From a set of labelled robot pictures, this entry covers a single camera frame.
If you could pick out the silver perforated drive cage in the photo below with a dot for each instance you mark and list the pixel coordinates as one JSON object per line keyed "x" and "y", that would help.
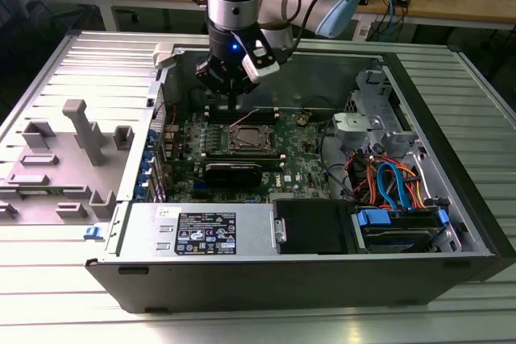
{"x": 371, "y": 90}

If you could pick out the grey parts rack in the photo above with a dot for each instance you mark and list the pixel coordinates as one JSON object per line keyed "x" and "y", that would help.
{"x": 60, "y": 175}

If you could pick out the white camera on black bracket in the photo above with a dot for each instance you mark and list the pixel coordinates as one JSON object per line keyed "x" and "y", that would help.
{"x": 260, "y": 70}

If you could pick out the blue card retainer clip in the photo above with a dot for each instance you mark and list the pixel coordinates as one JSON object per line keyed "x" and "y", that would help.
{"x": 148, "y": 158}
{"x": 142, "y": 191}
{"x": 152, "y": 137}
{"x": 144, "y": 175}

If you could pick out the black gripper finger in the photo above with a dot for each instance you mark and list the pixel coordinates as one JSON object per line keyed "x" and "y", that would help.
{"x": 248, "y": 86}
{"x": 209, "y": 74}

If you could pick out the black plastic drive shroud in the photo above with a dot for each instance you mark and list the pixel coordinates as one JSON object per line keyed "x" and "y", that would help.
{"x": 314, "y": 227}

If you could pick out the black graphics card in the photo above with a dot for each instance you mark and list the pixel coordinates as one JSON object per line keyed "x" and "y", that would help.
{"x": 231, "y": 176}

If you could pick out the hard disk in blue carrier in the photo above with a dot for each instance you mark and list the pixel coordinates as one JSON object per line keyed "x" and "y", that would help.
{"x": 373, "y": 217}

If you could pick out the metal locking lever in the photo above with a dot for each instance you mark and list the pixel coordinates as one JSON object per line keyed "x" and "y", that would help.
{"x": 246, "y": 117}

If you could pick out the CPU socket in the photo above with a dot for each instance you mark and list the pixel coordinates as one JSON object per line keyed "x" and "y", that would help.
{"x": 275, "y": 140}

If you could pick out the black RAM slot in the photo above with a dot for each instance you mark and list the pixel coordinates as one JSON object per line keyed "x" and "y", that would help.
{"x": 271, "y": 161}
{"x": 242, "y": 152}
{"x": 219, "y": 115}
{"x": 219, "y": 112}
{"x": 219, "y": 108}
{"x": 219, "y": 119}
{"x": 242, "y": 156}

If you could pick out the grey case release latch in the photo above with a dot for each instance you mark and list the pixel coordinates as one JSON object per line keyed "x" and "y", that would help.
{"x": 163, "y": 54}

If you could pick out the green motherboard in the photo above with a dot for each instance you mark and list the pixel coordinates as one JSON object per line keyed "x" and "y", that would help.
{"x": 298, "y": 167}

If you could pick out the silver metal bracket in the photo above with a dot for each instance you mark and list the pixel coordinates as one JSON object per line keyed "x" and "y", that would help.
{"x": 354, "y": 126}

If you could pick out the perforated case grille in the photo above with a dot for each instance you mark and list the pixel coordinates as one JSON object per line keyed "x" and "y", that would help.
{"x": 160, "y": 193}

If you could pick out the blue plastic latch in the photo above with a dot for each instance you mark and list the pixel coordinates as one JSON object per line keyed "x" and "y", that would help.
{"x": 92, "y": 233}

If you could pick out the small black adapter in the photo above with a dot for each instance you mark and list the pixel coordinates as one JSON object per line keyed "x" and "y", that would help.
{"x": 402, "y": 1}

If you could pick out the blue expansion slot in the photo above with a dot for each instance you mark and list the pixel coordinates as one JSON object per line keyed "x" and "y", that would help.
{"x": 200, "y": 189}

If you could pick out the round coin cell battery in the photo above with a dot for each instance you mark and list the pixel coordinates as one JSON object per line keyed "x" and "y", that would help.
{"x": 301, "y": 119}

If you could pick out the black PC case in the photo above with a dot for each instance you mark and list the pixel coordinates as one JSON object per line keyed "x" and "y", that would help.
{"x": 282, "y": 287}

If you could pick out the silver power supply unit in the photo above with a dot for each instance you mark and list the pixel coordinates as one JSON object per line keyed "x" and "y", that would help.
{"x": 145, "y": 231}

